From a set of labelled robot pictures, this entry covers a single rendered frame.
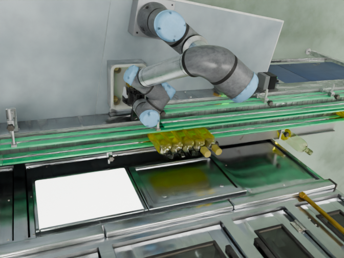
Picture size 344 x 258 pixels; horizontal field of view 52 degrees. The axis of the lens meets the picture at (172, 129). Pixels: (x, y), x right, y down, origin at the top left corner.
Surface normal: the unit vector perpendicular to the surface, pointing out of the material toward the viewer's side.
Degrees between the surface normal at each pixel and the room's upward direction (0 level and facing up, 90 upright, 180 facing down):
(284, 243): 90
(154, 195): 90
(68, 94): 0
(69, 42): 0
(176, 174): 90
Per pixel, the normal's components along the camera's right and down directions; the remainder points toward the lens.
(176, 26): 0.29, 0.33
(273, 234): 0.07, -0.89
